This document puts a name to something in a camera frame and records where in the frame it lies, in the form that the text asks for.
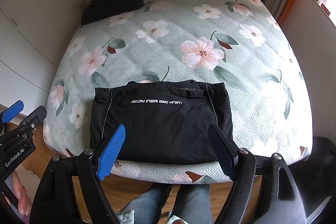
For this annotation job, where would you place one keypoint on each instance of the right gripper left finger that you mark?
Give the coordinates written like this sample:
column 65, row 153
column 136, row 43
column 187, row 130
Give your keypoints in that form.
column 93, row 165

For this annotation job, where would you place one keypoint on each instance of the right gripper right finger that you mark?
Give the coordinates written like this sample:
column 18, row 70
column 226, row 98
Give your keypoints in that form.
column 240, row 166

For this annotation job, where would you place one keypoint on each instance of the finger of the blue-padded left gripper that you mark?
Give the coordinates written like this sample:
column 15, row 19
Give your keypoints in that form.
column 10, row 113
column 32, row 121

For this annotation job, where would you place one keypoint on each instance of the black windbreaker jacket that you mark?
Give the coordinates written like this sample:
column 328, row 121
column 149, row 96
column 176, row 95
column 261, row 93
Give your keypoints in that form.
column 165, row 122

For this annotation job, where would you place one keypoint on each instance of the folded black clothes pile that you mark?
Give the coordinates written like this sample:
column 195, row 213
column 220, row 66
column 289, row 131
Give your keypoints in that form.
column 101, row 9

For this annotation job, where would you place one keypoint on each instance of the person's left hand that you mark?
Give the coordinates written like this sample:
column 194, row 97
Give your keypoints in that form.
column 24, row 202

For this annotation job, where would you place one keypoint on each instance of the white wardrobe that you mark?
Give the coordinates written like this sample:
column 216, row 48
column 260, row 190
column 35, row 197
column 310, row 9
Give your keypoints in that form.
column 34, row 36

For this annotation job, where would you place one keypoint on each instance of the floral green bedspread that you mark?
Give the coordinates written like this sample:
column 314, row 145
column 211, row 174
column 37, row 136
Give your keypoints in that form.
column 235, row 42

